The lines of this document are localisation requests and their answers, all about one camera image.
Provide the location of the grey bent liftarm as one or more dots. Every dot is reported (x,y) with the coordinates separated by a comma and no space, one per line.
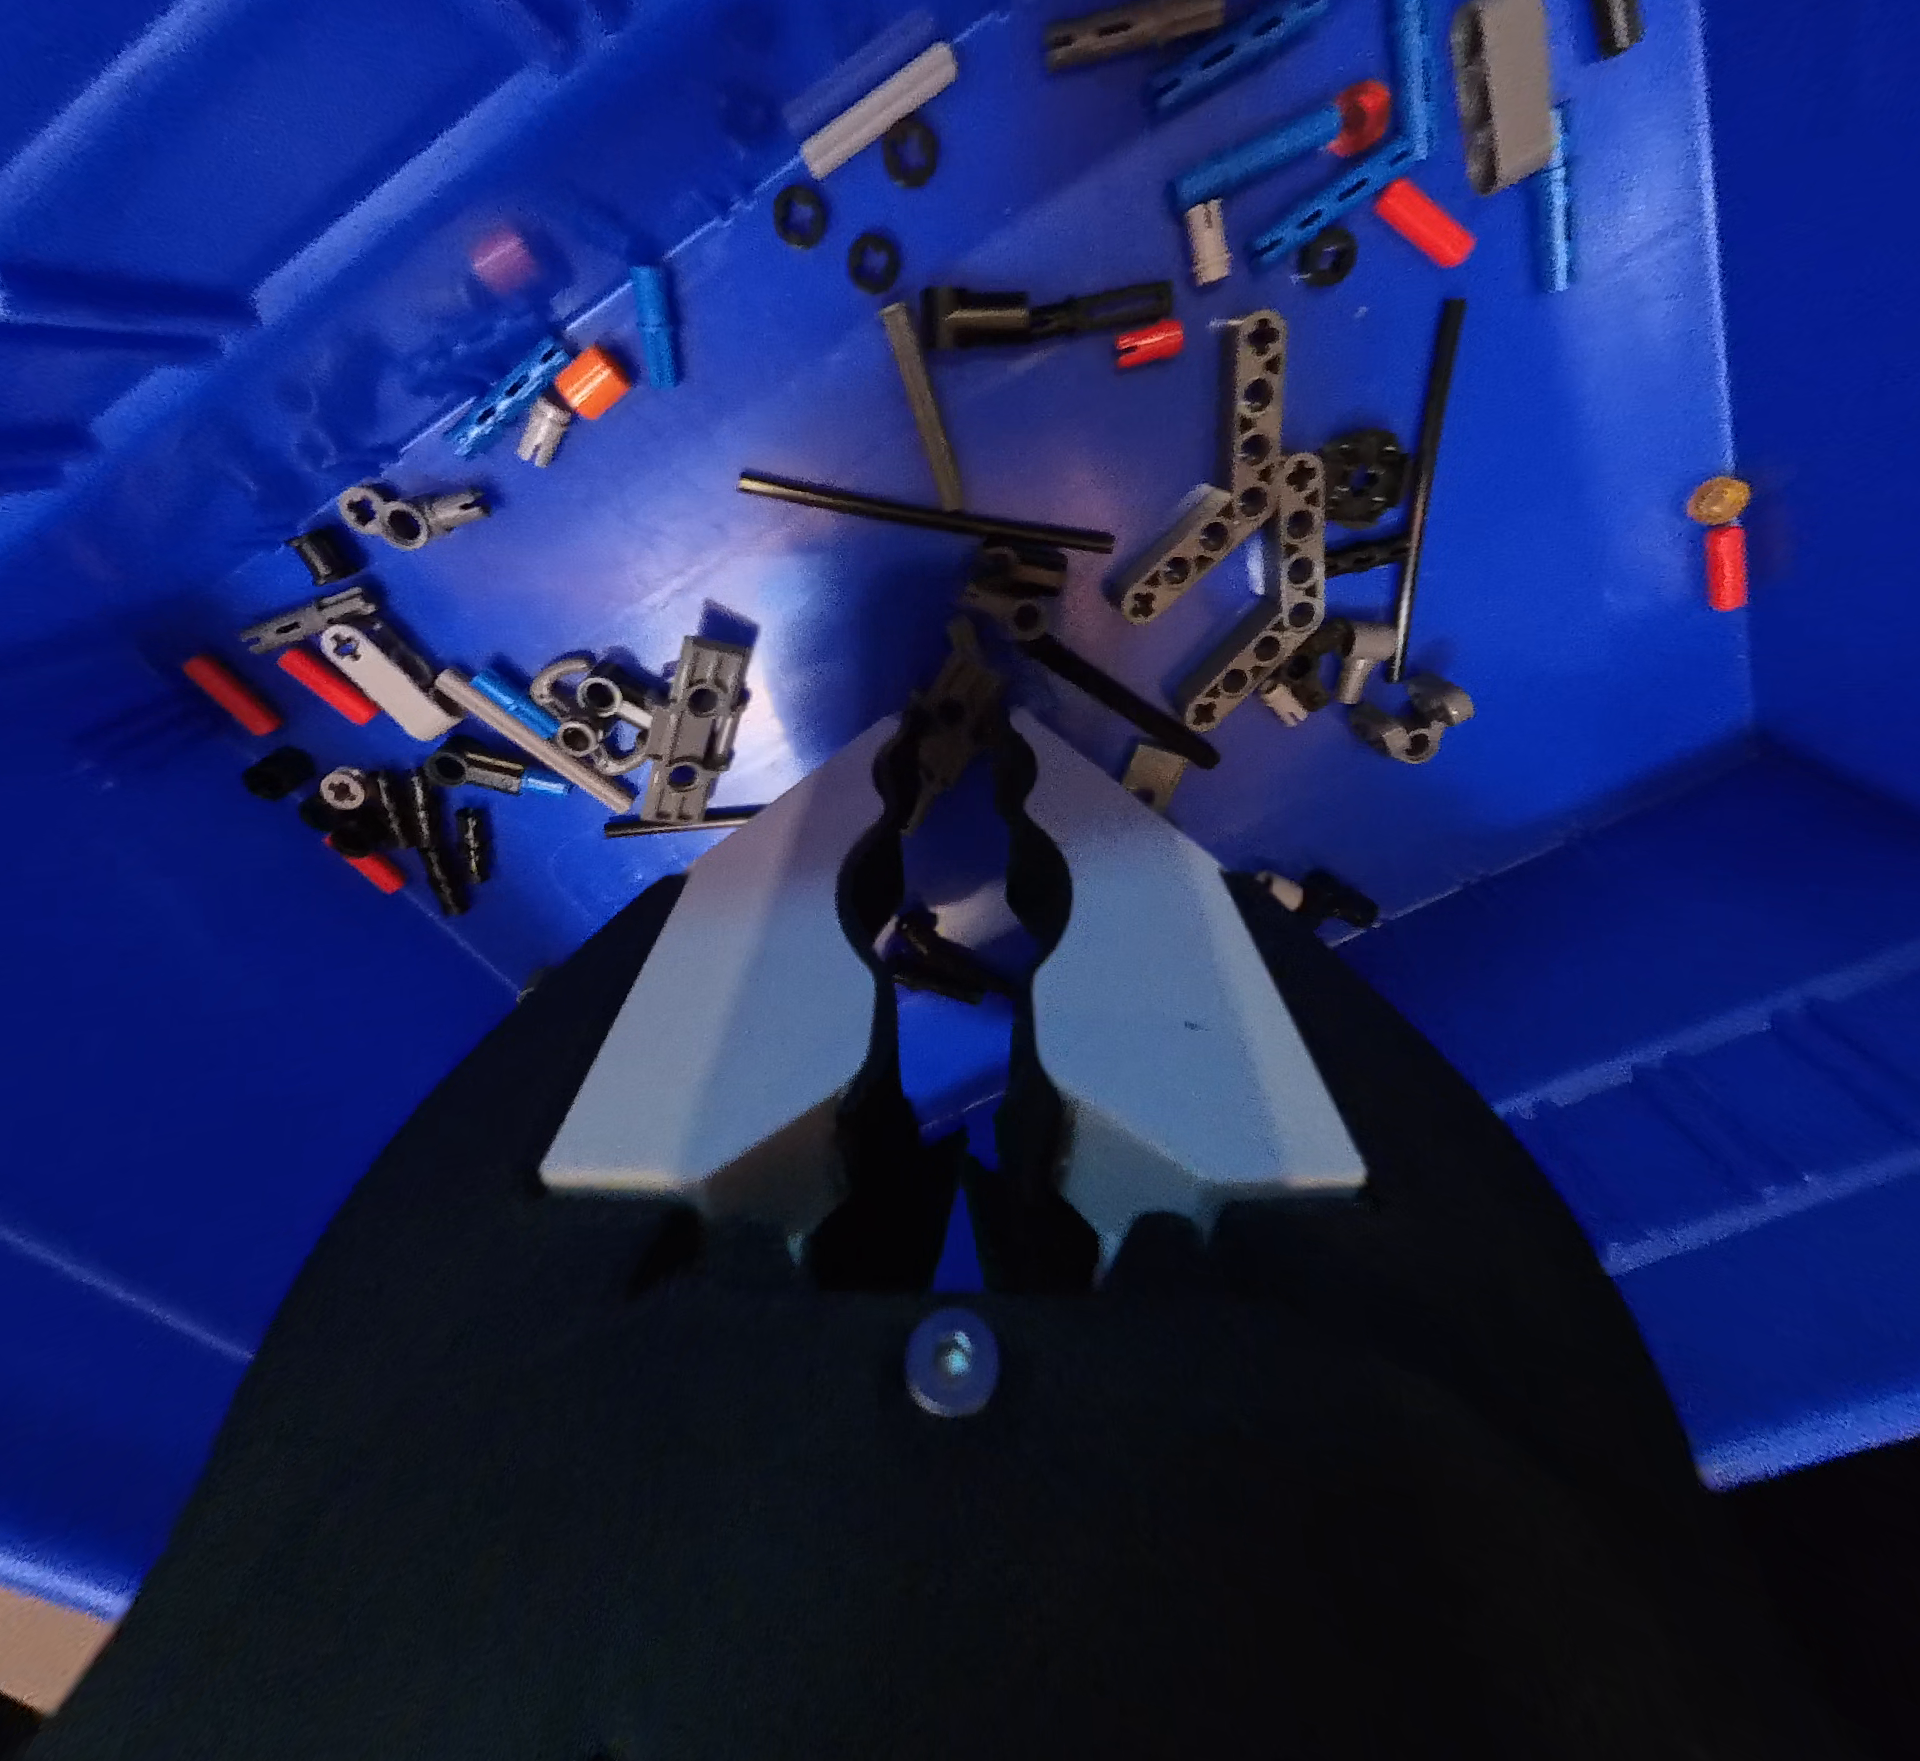
(1257,382)
(1302,540)

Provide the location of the long thin black axle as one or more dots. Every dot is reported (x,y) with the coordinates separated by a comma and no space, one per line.
(1431,469)
(900,509)

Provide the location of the short red axle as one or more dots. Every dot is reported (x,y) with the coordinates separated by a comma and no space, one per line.
(374,873)

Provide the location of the black steering link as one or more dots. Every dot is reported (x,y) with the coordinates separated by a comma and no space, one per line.
(975,318)

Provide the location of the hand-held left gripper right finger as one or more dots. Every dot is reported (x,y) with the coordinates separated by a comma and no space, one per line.
(1185,1041)

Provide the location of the light grey elbow connector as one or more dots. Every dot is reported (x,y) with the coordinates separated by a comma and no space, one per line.
(1362,659)

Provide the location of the small tan pin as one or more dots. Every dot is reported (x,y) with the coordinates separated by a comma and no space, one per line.
(1208,243)

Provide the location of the dark grey axle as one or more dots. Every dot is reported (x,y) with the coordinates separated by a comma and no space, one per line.
(918,396)

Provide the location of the grey perpendicular connector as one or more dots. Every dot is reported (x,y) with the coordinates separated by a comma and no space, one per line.
(1424,736)

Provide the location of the light grey tube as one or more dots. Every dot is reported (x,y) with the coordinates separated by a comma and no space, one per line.
(877,109)

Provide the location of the short blue pin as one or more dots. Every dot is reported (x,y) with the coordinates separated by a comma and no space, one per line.
(654,323)

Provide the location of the black connector piece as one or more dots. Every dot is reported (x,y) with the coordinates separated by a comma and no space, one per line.
(951,712)

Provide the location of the small red connector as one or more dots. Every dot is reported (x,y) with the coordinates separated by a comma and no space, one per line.
(1149,345)

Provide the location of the small black oval bush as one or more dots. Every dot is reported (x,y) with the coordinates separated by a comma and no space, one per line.
(279,772)

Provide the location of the dark red round piece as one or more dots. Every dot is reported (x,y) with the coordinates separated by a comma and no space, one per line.
(1362,117)

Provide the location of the light grey two-hole connector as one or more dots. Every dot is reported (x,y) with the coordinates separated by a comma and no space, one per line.
(1279,887)

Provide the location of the red pin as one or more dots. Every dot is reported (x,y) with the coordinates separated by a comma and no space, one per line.
(1424,221)
(1727,569)

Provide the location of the small black connector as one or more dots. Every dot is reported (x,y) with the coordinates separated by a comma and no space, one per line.
(320,557)

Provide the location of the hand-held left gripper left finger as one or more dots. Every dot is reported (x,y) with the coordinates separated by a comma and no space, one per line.
(733,1041)

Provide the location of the dark grey holed plate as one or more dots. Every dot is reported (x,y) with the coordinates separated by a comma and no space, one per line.
(697,726)

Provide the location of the black pin connector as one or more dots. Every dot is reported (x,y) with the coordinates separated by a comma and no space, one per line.
(1340,898)

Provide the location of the grey pin connector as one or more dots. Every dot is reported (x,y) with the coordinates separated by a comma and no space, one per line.
(405,516)

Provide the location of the dark grey axle pin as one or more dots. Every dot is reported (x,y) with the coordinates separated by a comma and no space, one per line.
(301,620)

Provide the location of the orange bush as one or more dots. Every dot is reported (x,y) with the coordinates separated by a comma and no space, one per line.
(588,382)

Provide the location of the long blue pin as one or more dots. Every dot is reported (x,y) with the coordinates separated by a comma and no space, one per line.
(1554,202)
(1412,51)
(507,396)
(1252,161)
(1336,196)
(1238,46)

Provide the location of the amber round stud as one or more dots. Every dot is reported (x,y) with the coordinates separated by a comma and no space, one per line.
(1720,500)

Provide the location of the light grey thin liftarm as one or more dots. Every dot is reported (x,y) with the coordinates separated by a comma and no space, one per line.
(398,689)

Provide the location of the black pin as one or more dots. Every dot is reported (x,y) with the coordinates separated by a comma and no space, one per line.
(1365,557)

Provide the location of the dark grey axle connector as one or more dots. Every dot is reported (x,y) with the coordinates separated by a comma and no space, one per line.
(1132,24)

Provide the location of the blue plastic bin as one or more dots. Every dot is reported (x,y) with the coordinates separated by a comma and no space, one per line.
(1649,1041)

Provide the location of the small light grey pin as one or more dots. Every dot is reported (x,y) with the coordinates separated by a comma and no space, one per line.
(543,433)

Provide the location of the round black disc piece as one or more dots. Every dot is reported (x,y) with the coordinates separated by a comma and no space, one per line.
(1370,490)

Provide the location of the light grey axle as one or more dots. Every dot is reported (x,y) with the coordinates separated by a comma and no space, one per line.
(579,772)

